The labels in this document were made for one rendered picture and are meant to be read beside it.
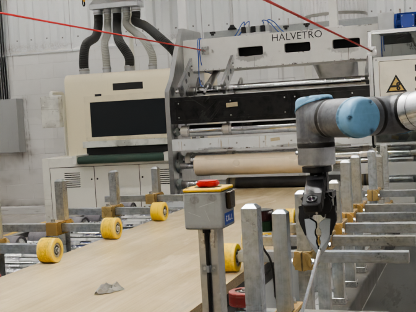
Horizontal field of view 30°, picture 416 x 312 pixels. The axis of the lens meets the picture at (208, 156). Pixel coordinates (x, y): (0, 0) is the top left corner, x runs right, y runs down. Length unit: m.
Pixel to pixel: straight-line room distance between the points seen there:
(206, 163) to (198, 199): 3.27
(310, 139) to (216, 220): 0.58
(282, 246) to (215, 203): 0.55
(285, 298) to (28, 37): 10.47
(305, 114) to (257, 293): 0.46
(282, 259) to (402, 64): 2.59
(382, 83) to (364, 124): 2.57
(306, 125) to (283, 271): 0.35
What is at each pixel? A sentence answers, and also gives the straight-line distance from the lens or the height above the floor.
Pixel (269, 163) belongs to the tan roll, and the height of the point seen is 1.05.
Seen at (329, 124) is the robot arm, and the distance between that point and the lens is 1.78.
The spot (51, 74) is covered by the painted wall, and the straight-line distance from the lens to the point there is 11.89.
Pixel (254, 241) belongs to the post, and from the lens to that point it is 1.60.
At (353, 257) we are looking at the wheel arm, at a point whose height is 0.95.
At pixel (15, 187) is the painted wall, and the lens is 12.22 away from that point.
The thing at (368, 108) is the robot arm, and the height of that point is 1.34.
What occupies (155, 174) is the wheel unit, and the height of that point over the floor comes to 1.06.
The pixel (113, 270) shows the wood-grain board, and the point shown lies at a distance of 2.35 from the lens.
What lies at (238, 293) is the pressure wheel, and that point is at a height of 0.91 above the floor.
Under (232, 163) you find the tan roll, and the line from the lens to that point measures 4.54.
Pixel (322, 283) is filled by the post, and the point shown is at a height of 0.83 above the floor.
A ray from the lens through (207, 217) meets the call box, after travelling 1.32.
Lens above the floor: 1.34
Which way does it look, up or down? 3 degrees down
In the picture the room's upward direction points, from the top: 3 degrees counter-clockwise
